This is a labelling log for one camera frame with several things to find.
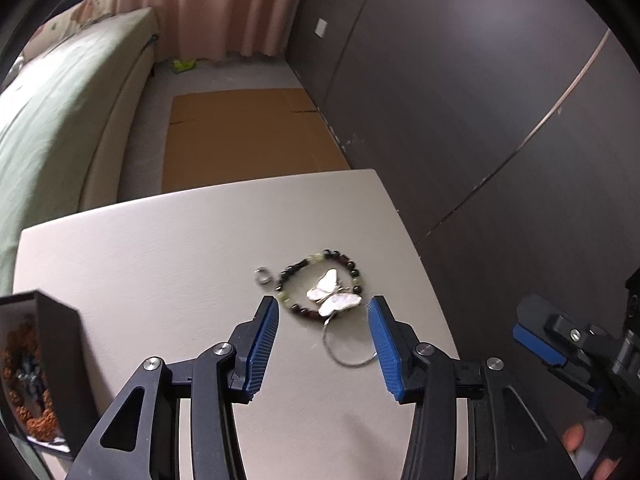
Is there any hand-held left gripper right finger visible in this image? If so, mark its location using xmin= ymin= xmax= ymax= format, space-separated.
xmin=368 ymin=296 xmax=581 ymax=480

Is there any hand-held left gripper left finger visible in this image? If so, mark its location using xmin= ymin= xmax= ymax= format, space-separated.
xmin=70 ymin=296 xmax=280 ymax=480

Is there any white butterfly key ring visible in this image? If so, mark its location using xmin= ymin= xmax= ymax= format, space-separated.
xmin=306 ymin=269 xmax=379 ymax=367

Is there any dark bead bracelet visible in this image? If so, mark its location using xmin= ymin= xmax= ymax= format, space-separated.
xmin=276 ymin=248 xmax=366 ymax=322

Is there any black jewelry box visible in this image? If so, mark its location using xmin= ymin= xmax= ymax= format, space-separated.
xmin=0 ymin=290 xmax=84 ymax=462

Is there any brown wooden bead bracelet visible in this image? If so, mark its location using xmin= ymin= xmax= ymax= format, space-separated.
xmin=0 ymin=312 xmax=64 ymax=444

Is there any person's right hand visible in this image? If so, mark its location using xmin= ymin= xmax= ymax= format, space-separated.
xmin=561 ymin=424 xmax=623 ymax=480

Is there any flat brown cardboard sheet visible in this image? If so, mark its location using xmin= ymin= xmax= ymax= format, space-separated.
xmin=161 ymin=88 xmax=351 ymax=194

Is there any dark grey wardrobe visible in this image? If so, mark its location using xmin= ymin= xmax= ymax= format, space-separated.
xmin=282 ymin=0 xmax=640 ymax=371

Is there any bed with green sheet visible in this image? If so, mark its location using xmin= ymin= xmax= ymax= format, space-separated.
xmin=0 ymin=7 xmax=157 ymax=286

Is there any pink curtain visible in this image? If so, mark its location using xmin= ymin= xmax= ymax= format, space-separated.
xmin=107 ymin=0 xmax=313 ymax=59

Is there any floral cushion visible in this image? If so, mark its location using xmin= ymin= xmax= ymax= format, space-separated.
xmin=37 ymin=0 xmax=118 ymax=43

